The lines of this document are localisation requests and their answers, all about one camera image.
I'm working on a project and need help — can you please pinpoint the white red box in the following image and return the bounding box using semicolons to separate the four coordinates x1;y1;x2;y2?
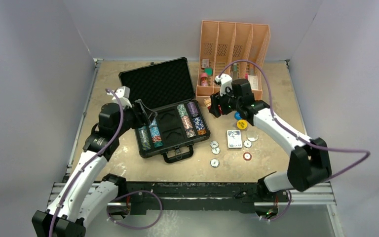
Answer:
246;75;260;90

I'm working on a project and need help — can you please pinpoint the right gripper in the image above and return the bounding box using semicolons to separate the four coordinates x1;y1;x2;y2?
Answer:
210;86;242;119

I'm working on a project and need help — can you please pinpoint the blue playing card deck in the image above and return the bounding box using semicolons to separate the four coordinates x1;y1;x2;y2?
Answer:
227;130;243;149

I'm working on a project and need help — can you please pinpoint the black aluminium base frame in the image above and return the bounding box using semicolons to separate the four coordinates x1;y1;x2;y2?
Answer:
47;175;336;217

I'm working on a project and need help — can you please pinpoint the blue round button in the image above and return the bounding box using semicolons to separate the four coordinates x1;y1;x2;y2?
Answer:
234;112;242;120

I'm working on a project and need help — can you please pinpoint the navy orange chip row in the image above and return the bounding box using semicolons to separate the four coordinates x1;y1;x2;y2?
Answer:
192;117;207;135

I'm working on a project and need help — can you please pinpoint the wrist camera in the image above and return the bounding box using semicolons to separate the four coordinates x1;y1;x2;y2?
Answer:
115;86;132;109
214;74;232;96

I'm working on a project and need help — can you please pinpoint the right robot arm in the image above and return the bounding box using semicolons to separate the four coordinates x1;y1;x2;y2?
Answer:
209;74;332;201

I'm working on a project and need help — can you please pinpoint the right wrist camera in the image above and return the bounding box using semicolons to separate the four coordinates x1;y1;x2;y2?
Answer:
214;74;232;96

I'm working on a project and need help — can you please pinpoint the pink tape roll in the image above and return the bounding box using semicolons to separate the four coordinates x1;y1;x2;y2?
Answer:
199;73;209;86

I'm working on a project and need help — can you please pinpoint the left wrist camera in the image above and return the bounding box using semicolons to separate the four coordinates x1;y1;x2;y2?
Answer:
115;86;132;109

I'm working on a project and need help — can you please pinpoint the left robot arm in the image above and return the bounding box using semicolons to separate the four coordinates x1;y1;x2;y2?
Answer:
32;99;150;237

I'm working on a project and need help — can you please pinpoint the red playing card deck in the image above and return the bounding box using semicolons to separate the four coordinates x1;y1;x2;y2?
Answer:
204;98;212;107

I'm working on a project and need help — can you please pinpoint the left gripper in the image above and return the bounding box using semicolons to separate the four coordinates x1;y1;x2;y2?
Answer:
114;100;156;137

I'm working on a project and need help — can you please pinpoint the yellow round button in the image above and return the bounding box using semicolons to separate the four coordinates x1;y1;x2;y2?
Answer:
236;119;249;130

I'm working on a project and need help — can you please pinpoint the dark green 50 chip stack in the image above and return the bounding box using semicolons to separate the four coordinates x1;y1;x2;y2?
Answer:
138;126;149;140

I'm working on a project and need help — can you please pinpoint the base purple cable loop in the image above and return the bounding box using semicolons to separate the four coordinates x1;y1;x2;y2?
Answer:
106;190;163;230

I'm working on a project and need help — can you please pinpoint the green white chip row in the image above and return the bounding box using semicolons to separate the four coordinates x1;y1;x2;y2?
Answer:
177;104;189;118

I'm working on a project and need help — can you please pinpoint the purple chip row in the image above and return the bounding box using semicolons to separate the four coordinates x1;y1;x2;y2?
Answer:
187;102;199;118

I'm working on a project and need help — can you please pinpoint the orange desk organizer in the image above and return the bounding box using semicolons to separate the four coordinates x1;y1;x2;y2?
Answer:
195;20;270;106

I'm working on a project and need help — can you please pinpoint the black poker case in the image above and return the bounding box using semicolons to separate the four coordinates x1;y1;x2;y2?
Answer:
118;57;211;163

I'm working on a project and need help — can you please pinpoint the red white poker chip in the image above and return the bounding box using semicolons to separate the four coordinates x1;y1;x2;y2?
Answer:
243;152;252;161

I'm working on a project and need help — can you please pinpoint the blue red green chip row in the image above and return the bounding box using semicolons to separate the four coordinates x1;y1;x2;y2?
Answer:
150;126;163;148

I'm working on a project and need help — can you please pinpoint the pink brown chip row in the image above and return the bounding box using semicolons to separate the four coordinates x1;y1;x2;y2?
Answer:
181;116;195;138

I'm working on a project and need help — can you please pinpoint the white blue 10 chip stack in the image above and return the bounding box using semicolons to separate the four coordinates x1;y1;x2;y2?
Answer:
149;119;159;134

